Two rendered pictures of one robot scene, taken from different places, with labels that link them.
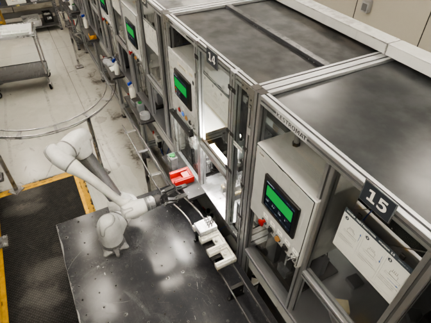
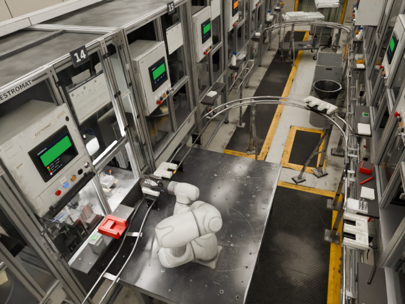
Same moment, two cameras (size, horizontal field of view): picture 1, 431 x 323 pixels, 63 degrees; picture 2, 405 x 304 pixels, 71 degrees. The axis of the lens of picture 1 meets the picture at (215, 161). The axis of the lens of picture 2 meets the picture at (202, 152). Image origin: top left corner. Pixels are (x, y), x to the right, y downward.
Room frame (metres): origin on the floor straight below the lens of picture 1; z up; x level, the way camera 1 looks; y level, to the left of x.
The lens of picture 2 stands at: (2.16, 1.66, 2.52)
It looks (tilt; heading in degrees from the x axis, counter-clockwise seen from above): 38 degrees down; 233
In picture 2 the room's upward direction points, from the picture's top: 5 degrees counter-clockwise
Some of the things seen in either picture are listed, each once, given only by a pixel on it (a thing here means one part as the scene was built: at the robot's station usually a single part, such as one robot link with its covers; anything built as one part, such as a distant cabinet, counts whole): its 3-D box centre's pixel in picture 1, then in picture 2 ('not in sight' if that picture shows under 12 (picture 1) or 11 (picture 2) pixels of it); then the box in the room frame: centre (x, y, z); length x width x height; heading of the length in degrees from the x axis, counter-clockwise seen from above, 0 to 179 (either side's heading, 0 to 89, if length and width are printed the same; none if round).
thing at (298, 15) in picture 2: not in sight; (300, 34); (-3.57, -2.03, 0.48); 0.88 x 0.56 x 0.96; 136
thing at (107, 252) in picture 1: (113, 243); (207, 250); (1.48, 0.72, 0.71); 0.22 x 0.18 x 0.06; 28
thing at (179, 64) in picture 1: (197, 87); (37, 156); (2.12, 0.12, 1.60); 0.42 x 0.29 x 0.46; 28
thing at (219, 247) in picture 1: (213, 245); (161, 180); (1.39, 0.01, 0.84); 0.36 x 0.14 x 0.10; 28
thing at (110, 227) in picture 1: (109, 228); (204, 241); (1.51, 0.72, 0.85); 0.18 x 0.16 x 0.22; 161
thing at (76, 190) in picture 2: (181, 120); (72, 192); (2.06, 0.24, 1.37); 0.36 x 0.04 x 0.04; 28
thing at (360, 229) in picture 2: not in sight; (354, 225); (0.67, 1.33, 0.84); 0.37 x 0.14 x 0.10; 28
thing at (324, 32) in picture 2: not in sight; (323, 19); (-4.88, -2.27, 0.48); 0.84 x 0.58 x 0.97; 36
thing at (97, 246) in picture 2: (173, 161); (96, 242); (2.08, 0.33, 0.97); 0.08 x 0.08 x 0.12; 28
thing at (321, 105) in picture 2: not in sight; (318, 106); (-0.56, 0.27, 0.84); 0.37 x 0.14 x 0.10; 86
